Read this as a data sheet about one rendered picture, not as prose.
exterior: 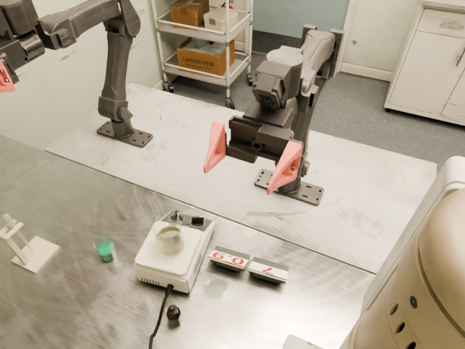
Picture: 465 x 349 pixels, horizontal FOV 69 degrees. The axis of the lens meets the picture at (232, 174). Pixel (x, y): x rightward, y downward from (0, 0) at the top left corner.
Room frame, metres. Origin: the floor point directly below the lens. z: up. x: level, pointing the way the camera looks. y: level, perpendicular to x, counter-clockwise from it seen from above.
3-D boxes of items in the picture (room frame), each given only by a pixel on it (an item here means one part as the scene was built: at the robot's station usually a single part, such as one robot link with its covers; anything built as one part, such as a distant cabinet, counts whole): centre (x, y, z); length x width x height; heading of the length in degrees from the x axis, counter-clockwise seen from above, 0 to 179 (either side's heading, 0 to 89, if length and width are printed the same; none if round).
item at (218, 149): (0.38, 0.01, 1.30); 0.09 x 0.07 x 0.07; 155
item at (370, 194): (0.82, -0.01, 0.45); 1.20 x 0.48 x 0.90; 65
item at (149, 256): (0.42, 0.14, 0.98); 0.12 x 0.12 x 0.01; 75
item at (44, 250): (0.45, 0.49, 0.96); 0.08 x 0.08 x 0.13; 67
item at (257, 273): (0.40, -0.09, 0.92); 0.09 x 0.06 x 0.04; 72
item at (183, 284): (0.45, 0.14, 0.94); 0.22 x 0.13 x 0.08; 165
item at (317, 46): (0.67, -0.16, 1.28); 0.30 x 0.09 x 0.12; 155
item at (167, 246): (0.42, 0.14, 1.03); 0.07 x 0.06 x 0.08; 34
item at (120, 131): (0.93, 0.38, 0.94); 0.20 x 0.07 x 0.08; 65
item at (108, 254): (0.45, 0.31, 0.93); 0.04 x 0.04 x 0.06
